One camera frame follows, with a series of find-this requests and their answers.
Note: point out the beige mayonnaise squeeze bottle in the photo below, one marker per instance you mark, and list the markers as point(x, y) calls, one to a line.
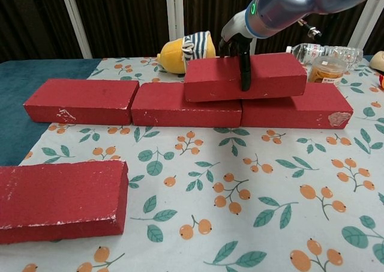
point(378, 60)

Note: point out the clear plastic water bottle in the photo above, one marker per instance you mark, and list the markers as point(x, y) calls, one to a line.
point(312, 53)

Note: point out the floral fruit print tablecloth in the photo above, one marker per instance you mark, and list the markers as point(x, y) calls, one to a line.
point(210, 179)

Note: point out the red brick with chipped edges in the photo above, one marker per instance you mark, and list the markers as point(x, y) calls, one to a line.
point(57, 197)

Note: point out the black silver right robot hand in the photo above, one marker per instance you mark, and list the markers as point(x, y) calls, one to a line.
point(235, 29)

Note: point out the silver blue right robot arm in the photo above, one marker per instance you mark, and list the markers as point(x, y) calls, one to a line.
point(288, 4)

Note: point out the teal felt table cover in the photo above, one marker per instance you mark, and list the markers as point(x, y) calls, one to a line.
point(18, 83)

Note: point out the red brick with white scuff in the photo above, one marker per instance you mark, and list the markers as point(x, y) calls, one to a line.
point(81, 98)

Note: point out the red foam brick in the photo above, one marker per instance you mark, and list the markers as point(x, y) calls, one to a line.
point(216, 77)
point(180, 116)

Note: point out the clear jar with orange contents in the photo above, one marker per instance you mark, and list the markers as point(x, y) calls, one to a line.
point(327, 71)

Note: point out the yellow rubber chicken toy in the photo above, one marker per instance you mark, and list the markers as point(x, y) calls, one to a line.
point(381, 81)

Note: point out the yellow plush toy striped cloth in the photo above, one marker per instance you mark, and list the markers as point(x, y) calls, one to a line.
point(174, 56)

